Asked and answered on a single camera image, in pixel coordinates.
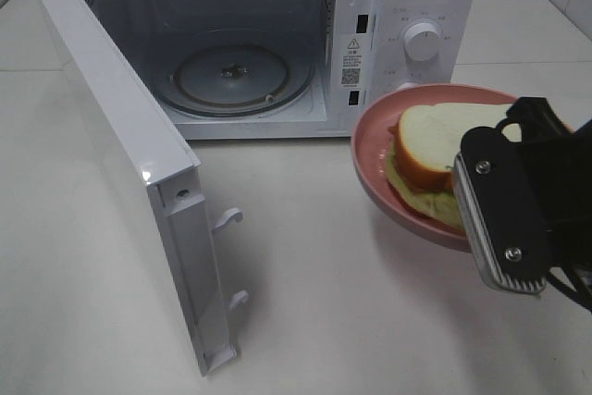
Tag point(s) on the white microwave oven body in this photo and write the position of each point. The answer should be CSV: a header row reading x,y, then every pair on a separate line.
x,y
358,51

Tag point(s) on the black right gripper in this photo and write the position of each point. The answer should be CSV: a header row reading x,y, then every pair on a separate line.
x,y
525,206

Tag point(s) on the white microwave knob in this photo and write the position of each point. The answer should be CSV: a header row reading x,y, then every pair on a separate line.
x,y
421,41
406,85

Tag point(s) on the sandwich with white bread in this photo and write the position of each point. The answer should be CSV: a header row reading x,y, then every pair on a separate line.
x,y
419,162

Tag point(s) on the pink plate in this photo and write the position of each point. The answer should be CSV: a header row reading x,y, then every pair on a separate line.
x,y
371,140

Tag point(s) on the glass microwave turntable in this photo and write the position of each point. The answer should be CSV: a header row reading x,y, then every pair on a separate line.
x,y
236,73

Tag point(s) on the white microwave door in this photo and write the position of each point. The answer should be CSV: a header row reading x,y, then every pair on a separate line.
x,y
152,173

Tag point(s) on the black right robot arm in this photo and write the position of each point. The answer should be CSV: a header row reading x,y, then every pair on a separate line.
x,y
585,129

